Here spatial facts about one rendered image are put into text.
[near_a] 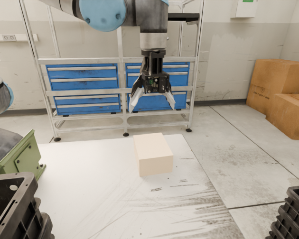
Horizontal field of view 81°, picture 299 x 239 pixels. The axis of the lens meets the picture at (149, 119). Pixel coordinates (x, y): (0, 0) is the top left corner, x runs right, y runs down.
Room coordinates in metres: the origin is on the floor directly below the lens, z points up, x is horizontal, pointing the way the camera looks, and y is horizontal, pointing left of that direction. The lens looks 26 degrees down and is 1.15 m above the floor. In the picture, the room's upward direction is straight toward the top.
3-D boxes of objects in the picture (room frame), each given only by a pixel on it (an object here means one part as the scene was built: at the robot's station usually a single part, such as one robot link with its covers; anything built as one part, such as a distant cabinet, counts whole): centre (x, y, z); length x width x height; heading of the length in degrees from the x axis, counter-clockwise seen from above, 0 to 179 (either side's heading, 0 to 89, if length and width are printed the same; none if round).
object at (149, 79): (0.53, -0.01, 1.05); 0.09 x 0.08 x 0.12; 12
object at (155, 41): (0.54, -0.01, 1.13); 0.08 x 0.08 x 0.05
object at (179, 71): (1.99, -0.10, 0.60); 0.72 x 0.03 x 0.56; 98
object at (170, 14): (2.20, 0.08, 1.32); 1.20 x 0.45 x 0.06; 98
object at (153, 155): (0.56, -0.01, 0.74); 0.16 x 0.12 x 0.07; 12
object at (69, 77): (1.89, 0.70, 0.60); 0.72 x 0.03 x 0.56; 98
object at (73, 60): (1.97, 0.30, 0.91); 1.70 x 0.10 x 0.05; 98
